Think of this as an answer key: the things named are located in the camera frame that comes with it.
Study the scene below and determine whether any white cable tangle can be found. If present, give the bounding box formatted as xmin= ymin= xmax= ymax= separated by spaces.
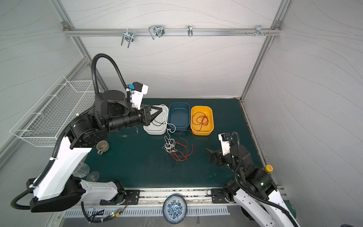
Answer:
xmin=157 ymin=104 xmax=178 ymax=155

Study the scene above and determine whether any red cable tangle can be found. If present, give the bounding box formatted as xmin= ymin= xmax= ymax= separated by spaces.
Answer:
xmin=170 ymin=130 xmax=195 ymax=162

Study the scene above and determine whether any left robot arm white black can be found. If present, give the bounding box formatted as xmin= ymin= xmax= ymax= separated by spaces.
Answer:
xmin=10 ymin=54 xmax=162 ymax=213

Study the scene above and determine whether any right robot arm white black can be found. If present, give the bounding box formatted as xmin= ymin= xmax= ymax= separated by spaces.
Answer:
xmin=206 ymin=132 xmax=299 ymax=227

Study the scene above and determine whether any white plastic bin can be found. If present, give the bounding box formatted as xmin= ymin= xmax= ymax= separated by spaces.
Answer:
xmin=143 ymin=104 xmax=169 ymax=135

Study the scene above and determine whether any blue plastic bin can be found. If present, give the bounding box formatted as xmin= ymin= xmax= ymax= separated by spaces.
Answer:
xmin=168 ymin=102 xmax=191 ymax=131

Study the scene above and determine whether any yellow plastic bin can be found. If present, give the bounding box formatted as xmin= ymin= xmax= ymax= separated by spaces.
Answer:
xmin=191 ymin=106 xmax=214 ymax=136

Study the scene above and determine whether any olive green mug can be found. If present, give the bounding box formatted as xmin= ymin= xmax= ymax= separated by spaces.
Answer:
xmin=96 ymin=141 xmax=110 ymax=155

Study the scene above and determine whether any bottle with yellow cap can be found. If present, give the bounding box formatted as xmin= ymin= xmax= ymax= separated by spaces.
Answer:
xmin=264 ymin=165 xmax=274 ymax=174

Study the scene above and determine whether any blue white patterned plate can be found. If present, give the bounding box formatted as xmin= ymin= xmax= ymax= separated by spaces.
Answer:
xmin=162 ymin=194 xmax=188 ymax=225

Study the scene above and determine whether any metal hook clamp left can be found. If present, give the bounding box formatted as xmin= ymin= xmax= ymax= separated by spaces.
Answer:
xmin=121 ymin=31 xmax=134 ymax=48

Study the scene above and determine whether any metal hook clamp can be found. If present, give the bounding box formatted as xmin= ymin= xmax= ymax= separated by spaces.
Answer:
xmin=148 ymin=25 xmax=165 ymax=40
xmin=121 ymin=31 xmax=134 ymax=48

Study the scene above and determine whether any metal hook clamp middle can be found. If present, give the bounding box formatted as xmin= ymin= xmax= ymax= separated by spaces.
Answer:
xmin=148 ymin=25 xmax=165 ymax=40

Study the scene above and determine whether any clear plastic cup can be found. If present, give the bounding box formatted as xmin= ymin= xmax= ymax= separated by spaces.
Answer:
xmin=72 ymin=162 xmax=90 ymax=178

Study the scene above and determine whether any metal hook small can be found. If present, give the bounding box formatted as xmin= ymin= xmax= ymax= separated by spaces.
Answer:
xmin=187 ymin=25 xmax=193 ymax=37

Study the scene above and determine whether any jar with green lid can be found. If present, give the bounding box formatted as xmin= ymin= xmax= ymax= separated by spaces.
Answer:
xmin=284 ymin=200 xmax=297 ymax=218

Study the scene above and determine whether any aluminium crossbar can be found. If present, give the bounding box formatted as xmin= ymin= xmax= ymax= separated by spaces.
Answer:
xmin=64 ymin=27 xmax=282 ymax=37

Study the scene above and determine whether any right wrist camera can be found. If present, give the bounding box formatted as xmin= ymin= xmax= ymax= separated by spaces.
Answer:
xmin=218 ymin=133 xmax=231 ymax=156

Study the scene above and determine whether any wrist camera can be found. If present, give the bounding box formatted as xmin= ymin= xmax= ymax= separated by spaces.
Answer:
xmin=129 ymin=82 xmax=148 ymax=110
xmin=218 ymin=133 xmax=231 ymax=156

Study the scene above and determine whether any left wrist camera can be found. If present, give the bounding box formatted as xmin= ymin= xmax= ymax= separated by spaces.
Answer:
xmin=129 ymin=82 xmax=148 ymax=110

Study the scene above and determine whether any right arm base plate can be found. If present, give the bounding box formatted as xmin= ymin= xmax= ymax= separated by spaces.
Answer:
xmin=207 ymin=188 xmax=229 ymax=204

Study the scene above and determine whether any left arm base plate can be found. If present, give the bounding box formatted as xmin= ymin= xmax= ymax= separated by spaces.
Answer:
xmin=99 ymin=190 xmax=140 ymax=206

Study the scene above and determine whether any white wire basket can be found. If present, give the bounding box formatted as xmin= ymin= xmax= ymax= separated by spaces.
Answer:
xmin=9 ymin=75 xmax=94 ymax=147

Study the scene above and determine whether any metal bracket right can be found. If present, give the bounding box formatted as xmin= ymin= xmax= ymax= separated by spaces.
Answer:
xmin=246 ymin=25 xmax=270 ymax=37

